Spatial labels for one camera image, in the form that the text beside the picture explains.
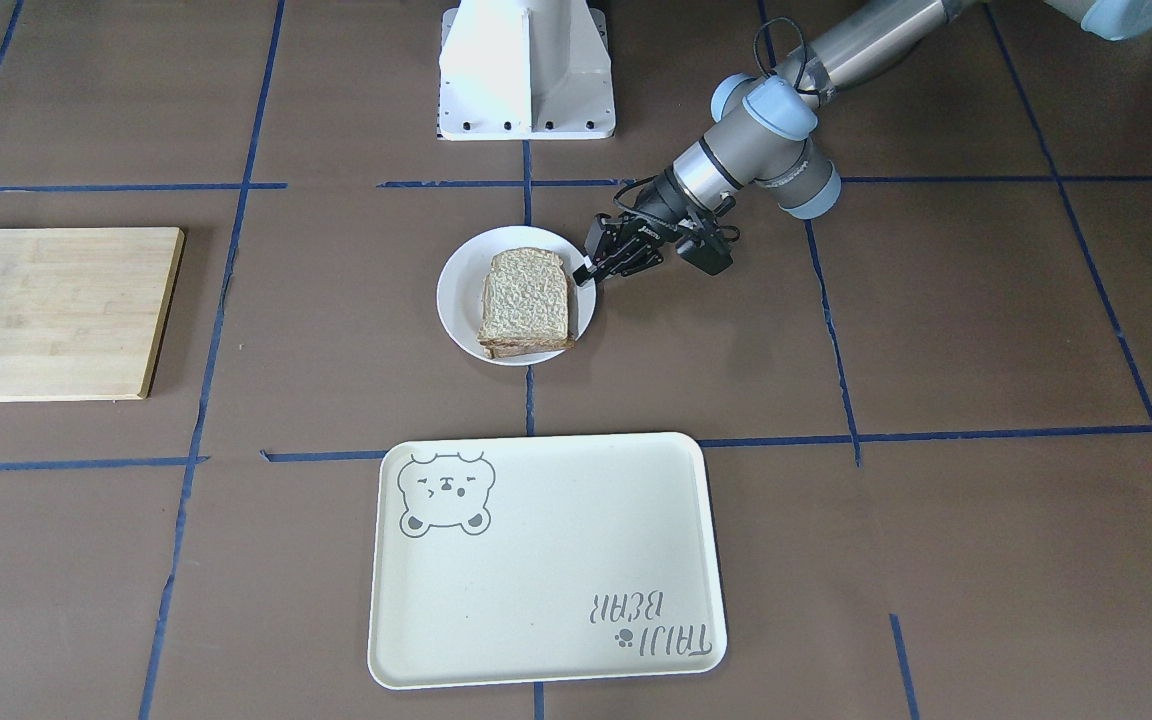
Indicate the white mounting column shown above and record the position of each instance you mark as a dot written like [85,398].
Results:
[525,71]

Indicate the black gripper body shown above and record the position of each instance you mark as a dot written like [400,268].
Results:
[658,202]

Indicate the white bread slice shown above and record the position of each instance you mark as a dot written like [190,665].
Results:
[526,298]

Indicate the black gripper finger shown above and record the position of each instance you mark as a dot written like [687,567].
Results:
[587,272]

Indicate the cream bear tray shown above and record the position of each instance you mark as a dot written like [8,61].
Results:
[544,559]

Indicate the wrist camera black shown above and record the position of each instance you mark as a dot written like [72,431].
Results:
[707,247]

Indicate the wooden cutting board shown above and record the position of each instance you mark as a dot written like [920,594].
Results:
[83,311]

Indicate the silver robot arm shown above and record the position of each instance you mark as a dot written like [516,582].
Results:
[761,136]

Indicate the brown bread slice on plate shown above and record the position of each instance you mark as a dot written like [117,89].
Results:
[497,350]

